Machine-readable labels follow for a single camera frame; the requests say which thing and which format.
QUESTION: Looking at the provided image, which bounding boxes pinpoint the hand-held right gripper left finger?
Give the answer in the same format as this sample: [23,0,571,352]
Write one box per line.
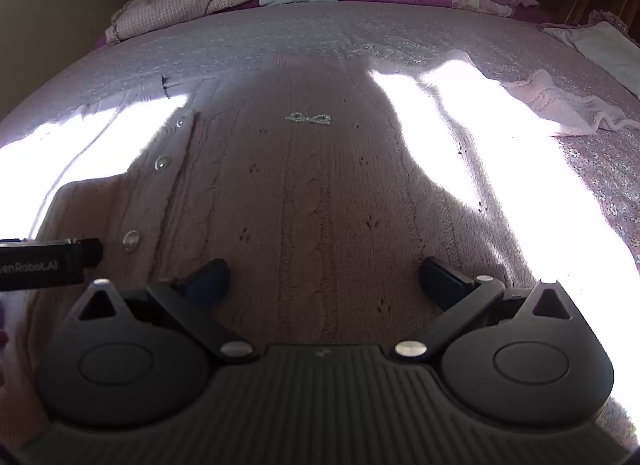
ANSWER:
[75,259,258,362]

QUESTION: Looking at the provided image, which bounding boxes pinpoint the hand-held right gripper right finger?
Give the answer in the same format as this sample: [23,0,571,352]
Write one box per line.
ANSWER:
[392,256,576,361]

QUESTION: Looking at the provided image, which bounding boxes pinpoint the pink knit cardigan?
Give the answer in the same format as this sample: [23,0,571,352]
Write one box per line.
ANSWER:
[0,52,640,426]

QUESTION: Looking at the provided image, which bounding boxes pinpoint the person's left hand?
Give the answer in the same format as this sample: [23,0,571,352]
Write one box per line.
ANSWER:
[0,305,10,388]

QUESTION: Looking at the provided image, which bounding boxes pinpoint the small pink garment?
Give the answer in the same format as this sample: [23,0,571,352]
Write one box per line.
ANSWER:
[502,69,640,138]

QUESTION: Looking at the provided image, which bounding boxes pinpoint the floral bed sheet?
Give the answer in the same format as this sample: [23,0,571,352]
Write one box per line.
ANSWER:
[0,0,640,446]

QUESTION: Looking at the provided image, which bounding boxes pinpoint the white pillow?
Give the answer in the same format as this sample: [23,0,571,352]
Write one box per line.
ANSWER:
[542,20,640,98]

